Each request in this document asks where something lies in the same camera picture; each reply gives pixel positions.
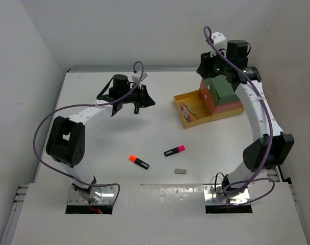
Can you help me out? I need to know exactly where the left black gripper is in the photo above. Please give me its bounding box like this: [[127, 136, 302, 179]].
[[120, 83, 155, 108]]

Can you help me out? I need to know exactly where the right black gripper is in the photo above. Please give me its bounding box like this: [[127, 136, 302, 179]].
[[198, 46, 232, 79]]

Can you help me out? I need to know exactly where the yellow bottom drawer box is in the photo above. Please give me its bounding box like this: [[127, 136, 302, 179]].
[[173, 89, 244, 129]]

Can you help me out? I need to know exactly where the red drawer box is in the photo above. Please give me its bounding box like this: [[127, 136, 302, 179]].
[[200, 79, 244, 115]]

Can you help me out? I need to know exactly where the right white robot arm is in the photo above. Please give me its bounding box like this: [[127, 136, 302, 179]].
[[197, 37, 294, 196]]

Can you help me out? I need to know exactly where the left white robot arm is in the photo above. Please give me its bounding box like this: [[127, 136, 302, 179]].
[[46, 72, 156, 198]]

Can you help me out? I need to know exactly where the yellow highlighter marker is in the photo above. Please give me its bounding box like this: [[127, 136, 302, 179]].
[[134, 106, 140, 114]]

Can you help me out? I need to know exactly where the green top drawer box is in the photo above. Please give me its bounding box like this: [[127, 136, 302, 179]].
[[203, 75, 240, 106]]

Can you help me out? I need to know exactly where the pink highlighter marker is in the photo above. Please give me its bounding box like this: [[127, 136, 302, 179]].
[[164, 145, 185, 157]]

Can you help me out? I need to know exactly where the orange highlighter marker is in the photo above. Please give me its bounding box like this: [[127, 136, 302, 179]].
[[129, 155, 149, 169]]

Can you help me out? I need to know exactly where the grey eraser block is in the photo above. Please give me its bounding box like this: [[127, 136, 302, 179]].
[[174, 168, 187, 175]]

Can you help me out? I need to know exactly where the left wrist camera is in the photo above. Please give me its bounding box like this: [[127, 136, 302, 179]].
[[132, 71, 148, 83]]

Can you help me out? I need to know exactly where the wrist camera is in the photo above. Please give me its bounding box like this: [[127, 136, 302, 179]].
[[132, 71, 148, 83], [211, 32, 227, 51]]

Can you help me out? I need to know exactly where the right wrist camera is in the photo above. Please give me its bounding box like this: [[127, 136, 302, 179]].
[[211, 32, 227, 51]]

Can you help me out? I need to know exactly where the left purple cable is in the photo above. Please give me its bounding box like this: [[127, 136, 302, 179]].
[[33, 61, 145, 205]]

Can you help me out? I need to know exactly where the purple cable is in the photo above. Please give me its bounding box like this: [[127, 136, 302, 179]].
[[203, 25, 276, 205], [33, 61, 145, 205]]

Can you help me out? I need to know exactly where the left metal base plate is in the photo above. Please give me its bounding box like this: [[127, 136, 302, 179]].
[[67, 184, 114, 206]]

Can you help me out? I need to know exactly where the metal base plate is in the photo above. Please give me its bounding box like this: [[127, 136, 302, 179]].
[[203, 184, 250, 206], [67, 184, 114, 206]]

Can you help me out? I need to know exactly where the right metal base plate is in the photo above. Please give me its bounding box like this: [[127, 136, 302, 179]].
[[203, 184, 250, 206]]

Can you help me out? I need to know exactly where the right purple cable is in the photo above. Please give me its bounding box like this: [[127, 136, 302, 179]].
[[203, 25, 276, 205]]

